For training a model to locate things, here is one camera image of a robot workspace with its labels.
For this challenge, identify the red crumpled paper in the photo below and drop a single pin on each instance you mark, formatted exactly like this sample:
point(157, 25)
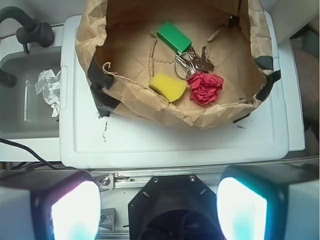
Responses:
point(204, 87)

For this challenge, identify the white crumpled paper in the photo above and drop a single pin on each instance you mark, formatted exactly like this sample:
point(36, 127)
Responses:
point(49, 85)

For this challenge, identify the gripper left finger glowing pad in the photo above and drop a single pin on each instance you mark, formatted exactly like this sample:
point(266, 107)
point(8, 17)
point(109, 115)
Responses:
point(49, 205)

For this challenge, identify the green rectangular block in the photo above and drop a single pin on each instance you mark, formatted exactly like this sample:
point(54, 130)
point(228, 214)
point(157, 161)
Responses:
point(174, 38)

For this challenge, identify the white plastic lid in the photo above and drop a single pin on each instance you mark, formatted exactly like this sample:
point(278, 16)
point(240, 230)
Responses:
point(89, 141)

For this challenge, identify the dark grey faucet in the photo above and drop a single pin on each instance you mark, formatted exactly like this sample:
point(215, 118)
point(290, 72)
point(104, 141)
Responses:
point(31, 31)

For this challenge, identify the grey sink basin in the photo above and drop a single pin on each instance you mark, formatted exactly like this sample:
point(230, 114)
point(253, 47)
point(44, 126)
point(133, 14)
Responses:
point(24, 114)

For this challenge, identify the silver keys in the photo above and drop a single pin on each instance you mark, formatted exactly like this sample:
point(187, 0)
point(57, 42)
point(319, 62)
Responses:
point(190, 63)

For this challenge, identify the brown paper bag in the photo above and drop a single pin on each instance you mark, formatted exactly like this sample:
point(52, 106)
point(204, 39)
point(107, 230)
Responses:
point(119, 51)

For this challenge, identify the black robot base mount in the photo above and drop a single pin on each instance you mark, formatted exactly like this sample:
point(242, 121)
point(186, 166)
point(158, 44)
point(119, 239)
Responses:
point(174, 207)

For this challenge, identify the metal corner bracket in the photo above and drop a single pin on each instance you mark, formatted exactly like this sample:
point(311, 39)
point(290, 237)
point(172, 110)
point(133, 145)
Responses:
point(105, 181)

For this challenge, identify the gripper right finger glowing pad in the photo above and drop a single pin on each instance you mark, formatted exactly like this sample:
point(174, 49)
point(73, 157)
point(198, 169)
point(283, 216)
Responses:
point(278, 201)

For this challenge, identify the yellow sponge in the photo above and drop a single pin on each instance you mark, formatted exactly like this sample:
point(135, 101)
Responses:
point(170, 88)

